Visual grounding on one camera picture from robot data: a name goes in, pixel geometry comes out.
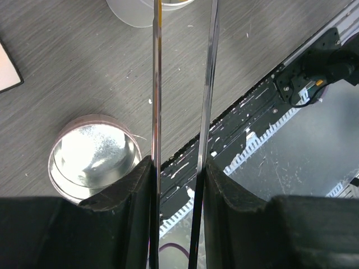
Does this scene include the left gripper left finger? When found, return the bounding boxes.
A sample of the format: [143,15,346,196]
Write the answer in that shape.
[1,156,151,268]

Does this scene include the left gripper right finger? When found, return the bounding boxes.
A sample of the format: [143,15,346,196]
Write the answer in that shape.
[203,161,358,268]

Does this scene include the pink metal bowl container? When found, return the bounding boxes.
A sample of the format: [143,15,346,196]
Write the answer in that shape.
[48,114,142,205]

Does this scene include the metal tongs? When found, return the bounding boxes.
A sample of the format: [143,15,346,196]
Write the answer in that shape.
[149,1,220,268]

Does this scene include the tall white cylinder container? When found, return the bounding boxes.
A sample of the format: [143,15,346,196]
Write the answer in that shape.
[106,0,193,28]

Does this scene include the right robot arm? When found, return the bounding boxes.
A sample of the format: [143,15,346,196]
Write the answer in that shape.
[302,39,358,86]

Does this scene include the white square plate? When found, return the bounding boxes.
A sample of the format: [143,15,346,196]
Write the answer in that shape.
[0,40,24,92]

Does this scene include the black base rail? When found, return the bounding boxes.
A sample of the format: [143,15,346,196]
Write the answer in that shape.
[160,27,342,222]

